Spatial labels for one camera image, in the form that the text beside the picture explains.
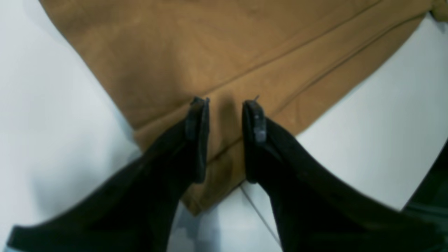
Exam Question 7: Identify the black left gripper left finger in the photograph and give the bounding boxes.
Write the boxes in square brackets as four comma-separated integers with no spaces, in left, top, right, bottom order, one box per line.
[5,97,210,252]

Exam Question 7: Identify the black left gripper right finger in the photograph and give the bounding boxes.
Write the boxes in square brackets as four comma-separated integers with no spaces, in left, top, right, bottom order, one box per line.
[242,100,447,252]

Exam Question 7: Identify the brown t-shirt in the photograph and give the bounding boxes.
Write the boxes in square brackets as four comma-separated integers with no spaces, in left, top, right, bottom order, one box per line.
[40,0,447,215]

